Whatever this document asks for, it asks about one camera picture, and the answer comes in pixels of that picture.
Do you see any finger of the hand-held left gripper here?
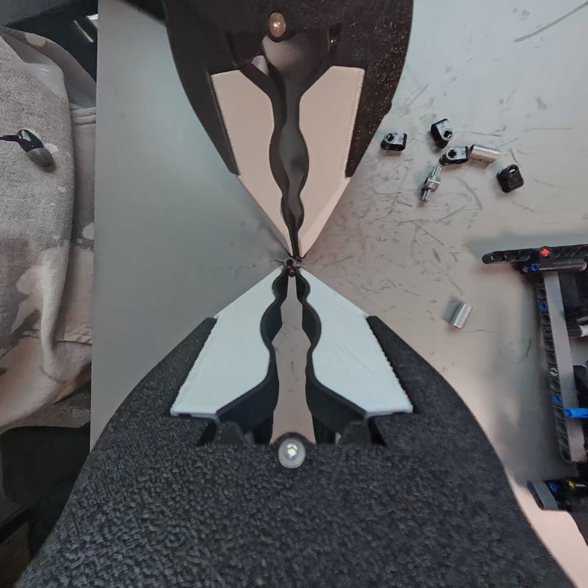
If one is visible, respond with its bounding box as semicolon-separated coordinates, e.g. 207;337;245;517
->
298;66;366;256
210;68;296;256

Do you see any light grey tube piece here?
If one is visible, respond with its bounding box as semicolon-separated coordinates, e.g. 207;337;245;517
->
468;143;501;164
442;300;473;330

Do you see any black earphone with cable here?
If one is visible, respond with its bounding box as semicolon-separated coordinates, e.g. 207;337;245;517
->
0;129;57;172

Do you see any grey black toy chassis model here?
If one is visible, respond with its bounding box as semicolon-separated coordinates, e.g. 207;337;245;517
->
482;243;588;511

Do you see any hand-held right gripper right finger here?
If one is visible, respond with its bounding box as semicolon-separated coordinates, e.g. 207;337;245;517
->
294;269;414;445

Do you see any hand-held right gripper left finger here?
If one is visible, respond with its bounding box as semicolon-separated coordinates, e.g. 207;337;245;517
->
170;266;290;445

